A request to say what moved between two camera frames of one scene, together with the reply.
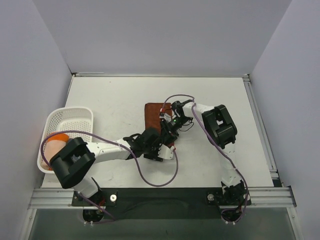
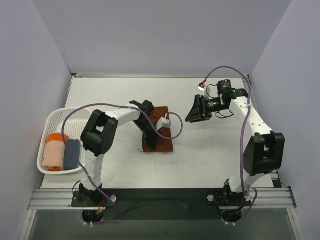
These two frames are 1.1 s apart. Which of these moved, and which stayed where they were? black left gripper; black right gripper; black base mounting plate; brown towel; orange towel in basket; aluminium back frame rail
Moved: brown towel; black left gripper; black right gripper
Stayed: black base mounting plate; orange towel in basket; aluminium back frame rail
